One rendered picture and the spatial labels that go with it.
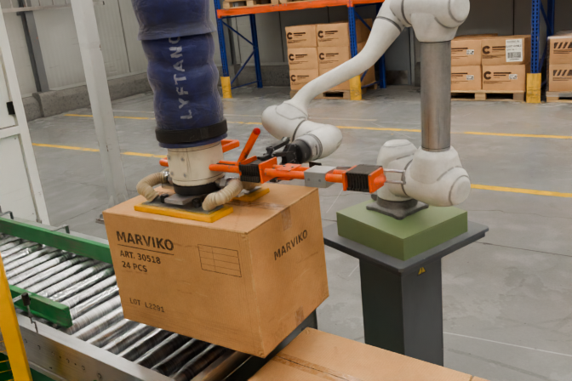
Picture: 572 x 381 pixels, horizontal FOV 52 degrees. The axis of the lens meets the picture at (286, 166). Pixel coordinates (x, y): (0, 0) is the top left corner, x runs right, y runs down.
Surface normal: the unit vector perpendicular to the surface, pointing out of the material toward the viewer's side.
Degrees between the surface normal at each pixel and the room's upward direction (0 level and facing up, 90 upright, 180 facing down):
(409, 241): 90
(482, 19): 90
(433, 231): 90
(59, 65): 90
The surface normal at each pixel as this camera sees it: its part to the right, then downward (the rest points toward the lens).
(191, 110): 0.25, -0.04
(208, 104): 0.61, -0.09
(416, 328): 0.59, 0.17
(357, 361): -0.10, -0.96
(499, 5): -0.56, 0.28
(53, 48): 0.83, 0.07
